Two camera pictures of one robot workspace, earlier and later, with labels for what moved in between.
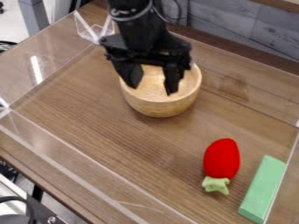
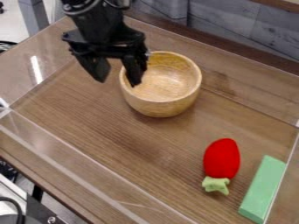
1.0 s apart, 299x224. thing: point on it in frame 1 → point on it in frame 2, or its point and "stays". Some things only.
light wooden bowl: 148,98 stays
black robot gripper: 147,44 → 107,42
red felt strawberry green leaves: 220,161 stays
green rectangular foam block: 262,190 stays
